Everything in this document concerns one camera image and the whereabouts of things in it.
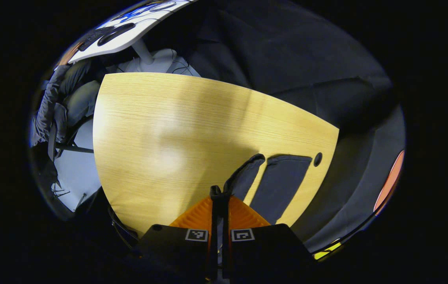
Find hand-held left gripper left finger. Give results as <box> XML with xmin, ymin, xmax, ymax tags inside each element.
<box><xmin>137</xmin><ymin>196</ymin><xmax>219</xmax><ymax>283</ymax></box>

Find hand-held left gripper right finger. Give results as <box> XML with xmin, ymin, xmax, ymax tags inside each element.
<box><xmin>224</xmin><ymin>196</ymin><xmax>319</xmax><ymax>283</ymax></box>

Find dark jeans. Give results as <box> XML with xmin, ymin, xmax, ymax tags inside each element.
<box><xmin>210</xmin><ymin>153</ymin><xmax>313</xmax><ymax>225</ymax></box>

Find grey office chair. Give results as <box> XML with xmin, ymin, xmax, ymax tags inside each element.
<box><xmin>48</xmin><ymin>79</ymin><xmax>102</xmax><ymax>158</ymax></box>

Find grey jacket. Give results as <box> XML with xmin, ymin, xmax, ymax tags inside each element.
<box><xmin>30</xmin><ymin>59</ymin><xmax>102</xmax><ymax>147</ymax></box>

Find white desk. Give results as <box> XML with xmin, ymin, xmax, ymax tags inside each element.
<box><xmin>56</xmin><ymin>0</ymin><xmax>201</xmax><ymax>78</ymax></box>

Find black keyboard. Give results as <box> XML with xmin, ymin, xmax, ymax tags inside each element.
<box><xmin>79</xmin><ymin>26</ymin><xmax>114</xmax><ymax>52</ymax></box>

